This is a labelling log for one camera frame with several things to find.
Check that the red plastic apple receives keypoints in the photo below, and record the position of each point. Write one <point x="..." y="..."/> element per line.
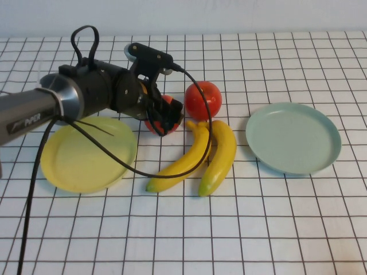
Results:
<point x="198" y="103"/>
<point x="167" y="100"/>

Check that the yellow plastic banana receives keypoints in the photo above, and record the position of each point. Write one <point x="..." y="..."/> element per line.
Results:
<point x="222" y="160"/>
<point x="189" y="157"/>

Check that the white zip tie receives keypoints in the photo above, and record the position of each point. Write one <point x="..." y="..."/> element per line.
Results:
<point x="58" y="100"/>

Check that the light blue round plate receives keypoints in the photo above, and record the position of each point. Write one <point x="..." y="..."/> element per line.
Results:
<point x="292" y="140"/>

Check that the white grid tablecloth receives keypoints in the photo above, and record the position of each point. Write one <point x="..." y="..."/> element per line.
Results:
<point x="183" y="229"/>

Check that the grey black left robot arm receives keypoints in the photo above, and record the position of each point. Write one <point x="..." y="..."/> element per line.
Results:
<point x="91" y="88"/>

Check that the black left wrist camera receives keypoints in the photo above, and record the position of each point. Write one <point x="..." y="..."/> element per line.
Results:
<point x="149" y="55"/>

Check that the thin black zip tie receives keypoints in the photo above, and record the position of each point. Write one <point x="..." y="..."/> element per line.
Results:
<point x="97" y="129"/>

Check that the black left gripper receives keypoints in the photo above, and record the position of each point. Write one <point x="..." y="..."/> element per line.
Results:
<point x="152" y="100"/>

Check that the yellow round plastic plate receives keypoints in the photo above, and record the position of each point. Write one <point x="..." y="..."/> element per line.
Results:
<point x="86" y="166"/>

